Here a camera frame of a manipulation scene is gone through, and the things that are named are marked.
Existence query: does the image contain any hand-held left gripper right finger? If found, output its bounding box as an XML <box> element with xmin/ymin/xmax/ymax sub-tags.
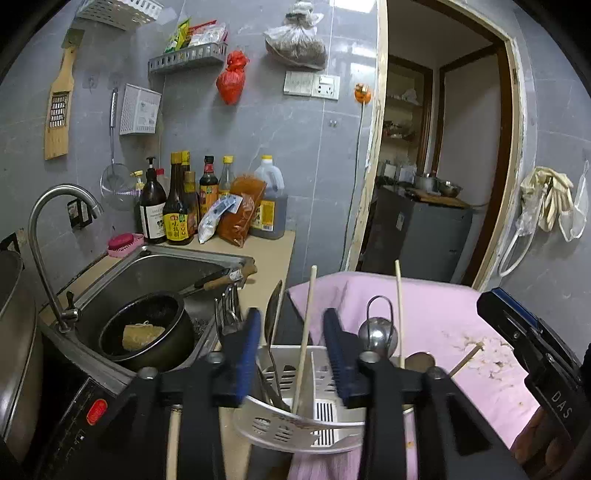
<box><xmin>322</xmin><ymin>308</ymin><xmax>530</xmax><ymax>480</ymax></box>

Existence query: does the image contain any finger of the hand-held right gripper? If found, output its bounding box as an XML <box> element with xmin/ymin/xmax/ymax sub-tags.
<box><xmin>476</xmin><ymin>293</ymin><xmax>562</xmax><ymax>382</ymax></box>
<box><xmin>491</xmin><ymin>287</ymin><xmax>579</xmax><ymax>366</ymax></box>

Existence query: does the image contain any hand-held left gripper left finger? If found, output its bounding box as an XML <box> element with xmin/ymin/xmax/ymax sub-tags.
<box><xmin>92</xmin><ymin>308</ymin><xmax>262</xmax><ymax>480</ymax></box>

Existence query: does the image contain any wooden chopstick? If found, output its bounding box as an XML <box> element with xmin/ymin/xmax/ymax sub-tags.
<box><xmin>394</xmin><ymin>259</ymin><xmax>406</xmax><ymax>370</ymax></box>
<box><xmin>448</xmin><ymin>342</ymin><xmax>485</xmax><ymax>377</ymax></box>
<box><xmin>292</xmin><ymin>265</ymin><xmax>318</xmax><ymax>415</ymax></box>
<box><xmin>165</xmin><ymin>405</ymin><xmax>182</xmax><ymax>480</ymax></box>

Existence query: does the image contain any metal fork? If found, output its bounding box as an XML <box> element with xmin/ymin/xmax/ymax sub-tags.
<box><xmin>214</xmin><ymin>283</ymin><xmax>242</xmax><ymax>337</ymax></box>

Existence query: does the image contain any white plastic utensil caddy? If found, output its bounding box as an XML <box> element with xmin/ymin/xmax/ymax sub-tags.
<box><xmin>233</xmin><ymin>345</ymin><xmax>371</xmax><ymax>456</ymax></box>

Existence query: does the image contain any person's right hand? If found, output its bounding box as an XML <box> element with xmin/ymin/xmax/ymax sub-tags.
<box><xmin>510</xmin><ymin>410</ymin><xmax>574</xmax><ymax>468</ymax></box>

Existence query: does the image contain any pink floral tablecloth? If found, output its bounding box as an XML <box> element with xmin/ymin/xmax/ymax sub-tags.
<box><xmin>285</xmin><ymin>271</ymin><xmax>542</xmax><ymax>480</ymax></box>

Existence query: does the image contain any clear plastic bag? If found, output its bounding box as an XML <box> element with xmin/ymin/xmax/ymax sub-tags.
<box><xmin>514</xmin><ymin>194</ymin><xmax>539</xmax><ymax>237</ymax></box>

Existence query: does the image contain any yellow scouring cloth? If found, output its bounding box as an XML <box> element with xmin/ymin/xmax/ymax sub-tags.
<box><xmin>122</xmin><ymin>322</ymin><xmax>166</xmax><ymax>352</ymax></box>

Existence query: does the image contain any grey cabinet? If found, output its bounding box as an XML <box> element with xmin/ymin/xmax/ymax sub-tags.
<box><xmin>359</xmin><ymin>185</ymin><xmax>475</xmax><ymax>283</ymax></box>

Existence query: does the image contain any wooden cutting board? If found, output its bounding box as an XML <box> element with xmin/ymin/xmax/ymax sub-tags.
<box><xmin>405</xmin><ymin>187</ymin><xmax>472</xmax><ymax>209</ymax></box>

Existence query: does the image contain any stainless steel sink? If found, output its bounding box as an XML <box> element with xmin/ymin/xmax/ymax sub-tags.
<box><xmin>39</xmin><ymin>244</ymin><xmax>256</xmax><ymax>376</ymax></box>

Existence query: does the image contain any white blue packet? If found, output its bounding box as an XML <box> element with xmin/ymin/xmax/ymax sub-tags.
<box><xmin>197</xmin><ymin>193</ymin><xmax>243</xmax><ymax>244</ymax></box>

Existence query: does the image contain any orange chilli powder packet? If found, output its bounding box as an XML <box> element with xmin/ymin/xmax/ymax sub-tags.
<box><xmin>216</xmin><ymin>173</ymin><xmax>268</xmax><ymax>249</ymax></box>

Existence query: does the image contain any large oil jug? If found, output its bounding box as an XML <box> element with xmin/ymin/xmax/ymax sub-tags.
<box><xmin>249</xmin><ymin>155</ymin><xmax>289</xmax><ymax>240</ymax></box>

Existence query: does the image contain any metal cooking pot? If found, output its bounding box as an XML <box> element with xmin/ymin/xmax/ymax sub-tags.
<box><xmin>413</xmin><ymin>172</ymin><xmax>440</xmax><ymax>195</ymax></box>

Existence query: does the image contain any tall soy sauce bottle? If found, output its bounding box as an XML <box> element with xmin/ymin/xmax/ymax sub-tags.
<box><xmin>162</xmin><ymin>152</ymin><xmax>195</xmax><ymax>246</ymax></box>

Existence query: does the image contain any pink soap dish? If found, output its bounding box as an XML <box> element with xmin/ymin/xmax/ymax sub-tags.
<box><xmin>107</xmin><ymin>232</ymin><xmax>147</xmax><ymax>258</ymax></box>

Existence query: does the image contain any sauce bottle red label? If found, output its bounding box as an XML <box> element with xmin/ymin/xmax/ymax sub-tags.
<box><xmin>199</xmin><ymin>155</ymin><xmax>219</xmax><ymax>219</ymax></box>

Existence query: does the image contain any dark pump bottle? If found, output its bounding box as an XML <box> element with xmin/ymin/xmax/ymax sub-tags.
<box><xmin>138</xmin><ymin>157</ymin><xmax>168</xmax><ymax>245</ymax></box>

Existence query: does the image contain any clear bottle yellow cap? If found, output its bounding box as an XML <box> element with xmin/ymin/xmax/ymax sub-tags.
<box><xmin>217</xmin><ymin>155</ymin><xmax>236</xmax><ymax>200</ymax></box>

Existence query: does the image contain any dark sauce bottle yellow cap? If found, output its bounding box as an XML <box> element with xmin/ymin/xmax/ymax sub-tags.
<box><xmin>180</xmin><ymin>150</ymin><xmax>201</xmax><ymax>234</ymax></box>

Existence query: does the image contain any black induction cooker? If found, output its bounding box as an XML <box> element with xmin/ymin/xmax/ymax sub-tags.
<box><xmin>27</xmin><ymin>323</ymin><xmax>139</xmax><ymax>480</ymax></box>

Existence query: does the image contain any metal mesh strainer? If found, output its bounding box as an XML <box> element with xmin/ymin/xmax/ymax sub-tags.
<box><xmin>100</xmin><ymin>89</ymin><xmax>140</xmax><ymax>212</ymax></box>

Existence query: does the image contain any wooden shelf unit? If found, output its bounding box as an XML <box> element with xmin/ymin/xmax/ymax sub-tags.
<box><xmin>382</xmin><ymin>54</ymin><xmax>434</xmax><ymax>177</ymax></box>

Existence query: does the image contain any steel faucet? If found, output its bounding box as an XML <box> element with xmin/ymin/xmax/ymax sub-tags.
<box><xmin>28</xmin><ymin>184</ymin><xmax>105</xmax><ymax>334</ymax></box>

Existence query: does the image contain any red plastic bag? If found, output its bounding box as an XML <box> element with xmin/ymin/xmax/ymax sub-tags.
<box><xmin>215</xmin><ymin>50</ymin><xmax>249</xmax><ymax>106</ymax></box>

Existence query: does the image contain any wooden grater paddle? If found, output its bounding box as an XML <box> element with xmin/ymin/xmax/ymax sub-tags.
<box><xmin>43</xmin><ymin>28</ymin><xmax>86</xmax><ymax>161</ymax></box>

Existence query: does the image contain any clear bag of dried goods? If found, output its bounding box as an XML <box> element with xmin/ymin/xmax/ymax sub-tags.
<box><xmin>263</xmin><ymin>1</ymin><xmax>328</xmax><ymax>71</ymax></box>

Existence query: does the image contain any red white food packet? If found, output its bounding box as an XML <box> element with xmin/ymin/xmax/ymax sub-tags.
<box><xmin>187</xmin><ymin>20</ymin><xmax>230</xmax><ymax>48</ymax></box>

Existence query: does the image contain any green yellow snack packet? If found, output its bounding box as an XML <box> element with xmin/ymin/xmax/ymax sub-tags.
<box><xmin>164</xmin><ymin>17</ymin><xmax>193</xmax><ymax>53</ymax></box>

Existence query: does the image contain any white hose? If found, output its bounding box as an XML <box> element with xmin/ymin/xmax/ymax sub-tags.
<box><xmin>497</xmin><ymin>220</ymin><xmax>539</xmax><ymax>278</ymax></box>

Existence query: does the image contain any thin white cable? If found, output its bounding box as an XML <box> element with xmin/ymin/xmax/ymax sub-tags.
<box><xmin>341</xmin><ymin>104</ymin><xmax>366</xmax><ymax>271</ymax></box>

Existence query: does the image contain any wooden door frame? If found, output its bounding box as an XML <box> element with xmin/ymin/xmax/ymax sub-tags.
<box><xmin>341</xmin><ymin>0</ymin><xmax>528</xmax><ymax>292</ymax></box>

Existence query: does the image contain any black wall socket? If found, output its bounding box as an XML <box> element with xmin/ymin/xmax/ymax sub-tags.
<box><xmin>66</xmin><ymin>199</ymin><xmax>92</xmax><ymax>230</ymax></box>

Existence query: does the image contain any white perforated wall box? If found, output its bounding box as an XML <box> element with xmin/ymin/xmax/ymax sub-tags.
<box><xmin>119</xmin><ymin>83</ymin><xmax>163</xmax><ymax>136</ymax></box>

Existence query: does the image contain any white wall socket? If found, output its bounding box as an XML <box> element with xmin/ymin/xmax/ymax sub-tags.
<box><xmin>311</xmin><ymin>74</ymin><xmax>341</xmax><ymax>100</ymax></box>

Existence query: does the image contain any white wall switch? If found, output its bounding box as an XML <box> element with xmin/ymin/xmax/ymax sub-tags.
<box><xmin>283</xmin><ymin>70</ymin><xmax>315</xmax><ymax>97</ymax></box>

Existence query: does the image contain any grey wall shelf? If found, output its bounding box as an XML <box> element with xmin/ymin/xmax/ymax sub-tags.
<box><xmin>147</xmin><ymin>42</ymin><xmax>229</xmax><ymax>76</ymax></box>

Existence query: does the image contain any white wall basket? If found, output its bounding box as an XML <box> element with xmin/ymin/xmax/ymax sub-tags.
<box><xmin>75</xmin><ymin>0</ymin><xmax>165</xmax><ymax>32</ymax></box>

